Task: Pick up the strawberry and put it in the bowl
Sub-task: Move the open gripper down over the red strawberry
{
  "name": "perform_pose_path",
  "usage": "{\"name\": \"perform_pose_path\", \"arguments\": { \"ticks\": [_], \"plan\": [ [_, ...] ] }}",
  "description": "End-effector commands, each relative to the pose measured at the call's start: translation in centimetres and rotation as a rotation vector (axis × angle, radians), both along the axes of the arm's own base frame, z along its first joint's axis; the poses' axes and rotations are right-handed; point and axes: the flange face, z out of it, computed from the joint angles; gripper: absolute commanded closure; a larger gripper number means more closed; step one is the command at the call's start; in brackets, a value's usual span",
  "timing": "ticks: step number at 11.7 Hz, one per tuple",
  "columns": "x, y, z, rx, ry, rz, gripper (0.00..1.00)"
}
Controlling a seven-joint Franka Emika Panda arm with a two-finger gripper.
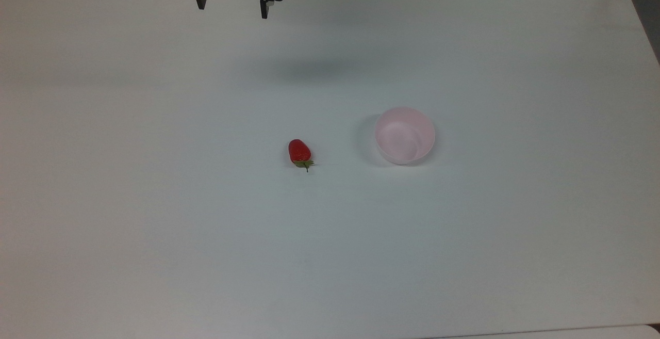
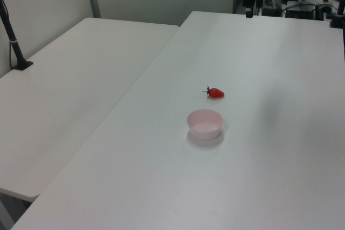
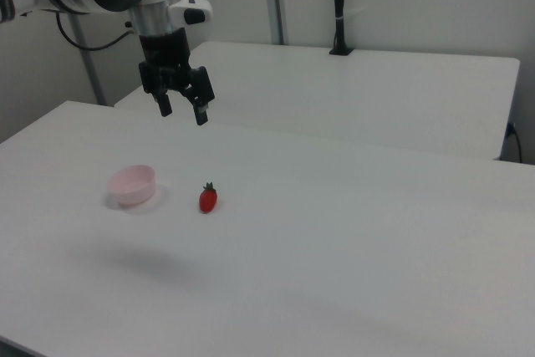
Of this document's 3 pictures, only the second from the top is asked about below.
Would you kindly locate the black equipment box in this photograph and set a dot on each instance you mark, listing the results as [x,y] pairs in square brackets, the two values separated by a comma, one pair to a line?
[300,11]

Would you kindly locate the black clamp stand pole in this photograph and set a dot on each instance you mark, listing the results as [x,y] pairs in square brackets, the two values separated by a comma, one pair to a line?
[340,3]

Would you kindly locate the pink plastic bowl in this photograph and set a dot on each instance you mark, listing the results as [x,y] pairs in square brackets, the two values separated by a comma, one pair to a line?
[205,127]

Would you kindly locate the white folding side table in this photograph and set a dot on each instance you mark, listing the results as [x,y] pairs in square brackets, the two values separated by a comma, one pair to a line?
[70,98]

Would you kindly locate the red toy strawberry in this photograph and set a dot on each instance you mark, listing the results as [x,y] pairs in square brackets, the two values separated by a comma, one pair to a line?
[215,92]

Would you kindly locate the black camera stand pole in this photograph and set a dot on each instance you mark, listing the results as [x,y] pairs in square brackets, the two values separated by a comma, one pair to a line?
[12,36]

